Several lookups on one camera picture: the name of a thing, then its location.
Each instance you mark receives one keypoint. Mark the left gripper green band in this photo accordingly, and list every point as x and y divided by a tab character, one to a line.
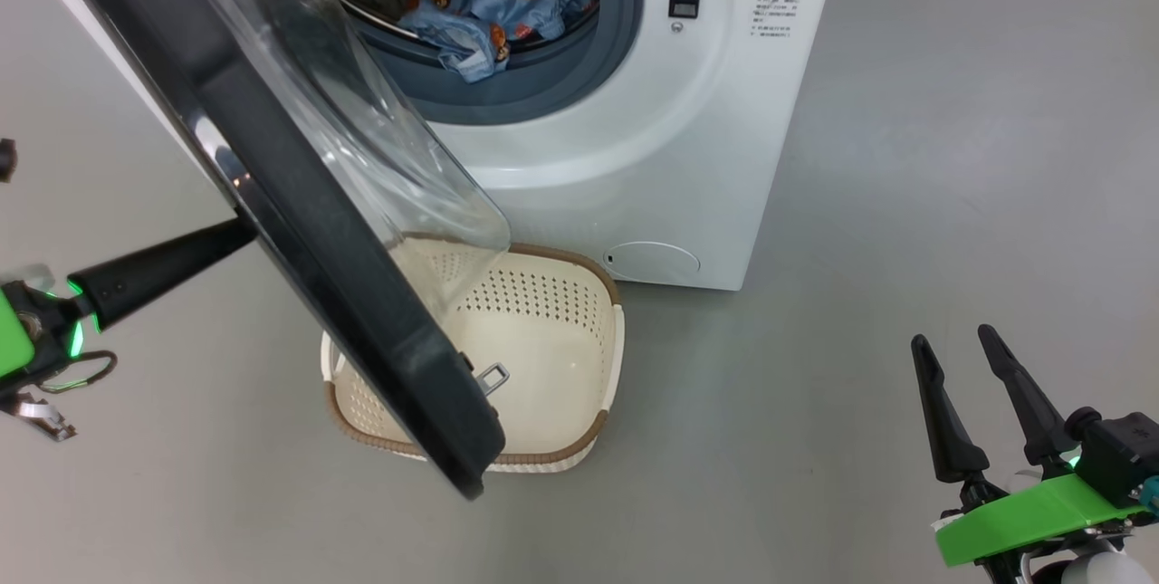
41	330

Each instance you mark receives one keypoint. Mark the dark round washing machine door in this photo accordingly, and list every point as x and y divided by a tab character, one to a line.
344	276

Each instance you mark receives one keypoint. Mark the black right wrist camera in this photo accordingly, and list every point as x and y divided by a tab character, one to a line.
1123	457

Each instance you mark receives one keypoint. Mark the white front-load washing machine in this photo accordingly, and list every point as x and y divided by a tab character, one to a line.
706	158

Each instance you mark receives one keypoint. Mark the cream perforated laundry basket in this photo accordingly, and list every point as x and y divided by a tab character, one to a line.
543	358

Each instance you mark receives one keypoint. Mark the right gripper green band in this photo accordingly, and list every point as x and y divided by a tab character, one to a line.
1032	521

